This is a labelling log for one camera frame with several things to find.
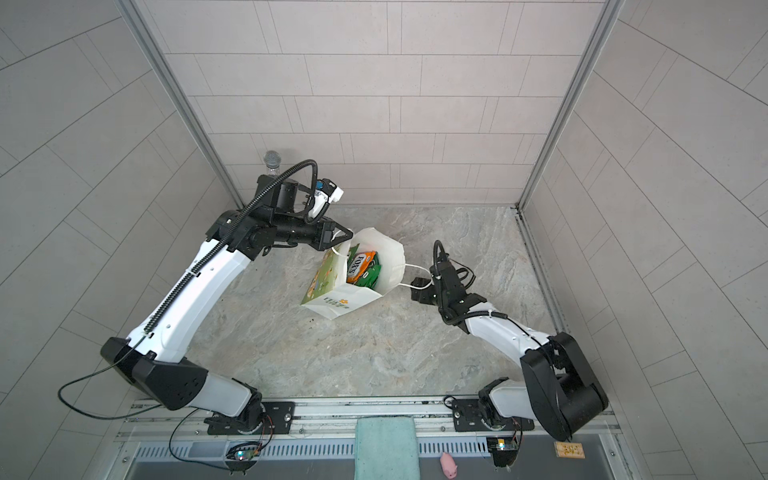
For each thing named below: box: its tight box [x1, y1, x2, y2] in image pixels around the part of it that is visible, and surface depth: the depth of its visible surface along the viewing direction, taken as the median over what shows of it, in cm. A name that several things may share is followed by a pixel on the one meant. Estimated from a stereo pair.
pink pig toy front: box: [440, 452, 458, 479], surface depth 66 cm
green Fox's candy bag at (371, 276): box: [356, 264, 382, 290], surface depth 86 cm
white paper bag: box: [300, 227, 434, 320], surface depth 80 cm
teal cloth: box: [354, 416, 421, 480], surface depth 68 cm
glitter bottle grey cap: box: [264, 150, 281, 169], surface depth 89 cm
